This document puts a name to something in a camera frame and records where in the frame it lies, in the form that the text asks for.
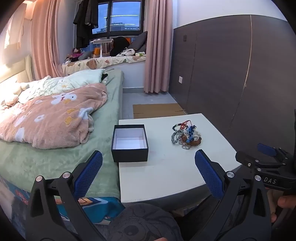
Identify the pink flowered blanket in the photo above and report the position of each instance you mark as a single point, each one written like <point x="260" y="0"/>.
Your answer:
<point x="53" y="120"/>

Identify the person's right hand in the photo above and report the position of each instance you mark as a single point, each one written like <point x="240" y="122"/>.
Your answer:
<point x="286" y="201"/>

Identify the black gift box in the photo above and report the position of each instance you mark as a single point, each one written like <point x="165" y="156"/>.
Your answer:
<point x="129" y="157"/>

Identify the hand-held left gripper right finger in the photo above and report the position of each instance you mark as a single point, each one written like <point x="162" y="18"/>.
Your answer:
<point x="209" y="173"/>

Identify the black bag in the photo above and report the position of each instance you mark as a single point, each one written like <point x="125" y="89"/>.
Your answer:
<point x="120" y="45"/>

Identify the cream headboard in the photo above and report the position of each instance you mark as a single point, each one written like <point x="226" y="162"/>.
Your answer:
<point x="13" y="71"/>

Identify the green bed sheet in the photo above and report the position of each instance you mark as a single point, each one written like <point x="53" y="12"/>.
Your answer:
<point x="41" y="162"/>

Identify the plush toys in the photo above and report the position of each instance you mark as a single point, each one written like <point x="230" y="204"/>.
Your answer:
<point x="76" y="54"/>

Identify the white desk lamp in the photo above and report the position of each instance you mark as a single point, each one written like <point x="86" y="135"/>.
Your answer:
<point x="101" y="41"/>

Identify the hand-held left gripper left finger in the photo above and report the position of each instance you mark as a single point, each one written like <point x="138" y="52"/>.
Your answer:
<point x="89" y="173"/>

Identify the orange box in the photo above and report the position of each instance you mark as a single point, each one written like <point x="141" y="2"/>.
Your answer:
<point x="97" y="52"/>

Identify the pink curtain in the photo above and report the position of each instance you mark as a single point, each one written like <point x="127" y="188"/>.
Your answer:
<point x="157" y="46"/>
<point x="46" y="34"/>

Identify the dark framed window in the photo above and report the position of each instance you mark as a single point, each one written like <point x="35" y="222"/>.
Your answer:
<point x="124" y="14"/>

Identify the printed window seat cushion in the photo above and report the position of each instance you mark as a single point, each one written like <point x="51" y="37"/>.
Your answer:
<point x="111" y="61"/>

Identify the white table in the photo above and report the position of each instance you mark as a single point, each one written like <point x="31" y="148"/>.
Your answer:
<point x="166" y="176"/>

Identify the blue printed bed cover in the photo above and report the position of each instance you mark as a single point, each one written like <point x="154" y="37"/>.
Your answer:
<point x="101" y="206"/>

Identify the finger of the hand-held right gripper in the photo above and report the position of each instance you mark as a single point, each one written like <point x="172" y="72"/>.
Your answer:
<point x="267" y="149"/>
<point x="245" y="158"/>

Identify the cream plush toy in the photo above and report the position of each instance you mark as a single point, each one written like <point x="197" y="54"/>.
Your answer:
<point x="13" y="89"/>

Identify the hanging dark clothes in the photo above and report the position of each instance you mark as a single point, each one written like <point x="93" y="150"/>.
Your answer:
<point x="83" y="18"/>

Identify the flattened cardboard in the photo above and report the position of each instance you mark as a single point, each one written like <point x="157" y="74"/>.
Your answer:
<point x="157" y="110"/>

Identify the pile of beaded jewelry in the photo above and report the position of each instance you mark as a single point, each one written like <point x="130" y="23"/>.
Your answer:
<point x="187" y="136"/>

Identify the grey pillow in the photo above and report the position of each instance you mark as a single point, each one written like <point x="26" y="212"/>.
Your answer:
<point x="138" y="42"/>

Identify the white wall socket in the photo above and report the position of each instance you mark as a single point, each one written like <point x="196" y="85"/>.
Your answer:
<point x="180" y="79"/>

